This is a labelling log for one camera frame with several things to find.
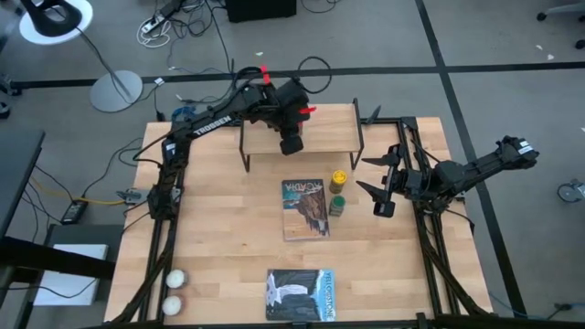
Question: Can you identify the office chair base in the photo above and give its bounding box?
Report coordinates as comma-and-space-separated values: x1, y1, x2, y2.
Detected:
537, 0, 585, 50

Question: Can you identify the ring light floor lamp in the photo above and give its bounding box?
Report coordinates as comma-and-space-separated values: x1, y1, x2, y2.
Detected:
17, 0, 144, 114

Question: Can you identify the Yellowstone picture book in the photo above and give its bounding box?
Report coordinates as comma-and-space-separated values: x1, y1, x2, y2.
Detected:
265, 268, 337, 323

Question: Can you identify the white box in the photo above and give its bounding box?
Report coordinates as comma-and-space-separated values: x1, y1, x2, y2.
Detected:
32, 243, 110, 306

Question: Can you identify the small round candle tin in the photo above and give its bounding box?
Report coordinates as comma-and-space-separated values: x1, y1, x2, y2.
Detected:
165, 269, 187, 290
161, 294, 184, 317

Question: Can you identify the black desk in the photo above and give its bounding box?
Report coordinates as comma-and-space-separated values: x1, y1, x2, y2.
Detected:
0, 129, 47, 239

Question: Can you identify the blue cable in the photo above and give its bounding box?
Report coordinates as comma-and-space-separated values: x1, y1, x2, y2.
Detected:
171, 105, 197, 122

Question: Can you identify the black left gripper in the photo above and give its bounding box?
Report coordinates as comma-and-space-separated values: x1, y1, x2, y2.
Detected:
272, 80, 314, 157

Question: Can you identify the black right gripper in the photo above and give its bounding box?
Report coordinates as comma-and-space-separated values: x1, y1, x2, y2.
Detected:
356, 143, 425, 219

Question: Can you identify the black aluminium table frame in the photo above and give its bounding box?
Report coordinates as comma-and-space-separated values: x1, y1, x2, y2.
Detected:
109, 116, 493, 329

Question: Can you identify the wooden shelf with black frame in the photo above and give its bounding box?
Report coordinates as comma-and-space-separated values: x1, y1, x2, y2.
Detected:
238, 98, 366, 174

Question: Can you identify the black box on floor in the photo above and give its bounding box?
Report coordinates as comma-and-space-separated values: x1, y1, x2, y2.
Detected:
225, 0, 298, 24

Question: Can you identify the left arm cable with red ties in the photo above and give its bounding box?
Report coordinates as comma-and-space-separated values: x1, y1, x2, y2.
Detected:
230, 56, 334, 118

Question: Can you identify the yellow-lidded spice jar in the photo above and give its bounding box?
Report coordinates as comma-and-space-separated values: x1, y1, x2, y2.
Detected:
328, 169, 348, 196

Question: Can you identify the green-lidded spice jar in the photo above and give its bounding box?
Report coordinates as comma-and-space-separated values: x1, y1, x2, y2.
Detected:
328, 195, 347, 218

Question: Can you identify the Acadia picture book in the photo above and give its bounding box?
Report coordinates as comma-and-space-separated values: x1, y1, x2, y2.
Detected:
281, 178, 331, 242

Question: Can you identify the yellow floor cable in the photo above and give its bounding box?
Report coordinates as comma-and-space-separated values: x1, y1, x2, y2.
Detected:
29, 175, 127, 207

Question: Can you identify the black power adapter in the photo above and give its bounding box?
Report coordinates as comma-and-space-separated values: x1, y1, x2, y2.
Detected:
60, 199, 89, 225

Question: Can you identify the grey caster wheel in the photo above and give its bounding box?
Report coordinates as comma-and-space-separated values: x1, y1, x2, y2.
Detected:
556, 180, 585, 204

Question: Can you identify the white power strip with cables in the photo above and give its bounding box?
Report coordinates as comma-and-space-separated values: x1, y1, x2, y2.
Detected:
136, 13, 173, 49

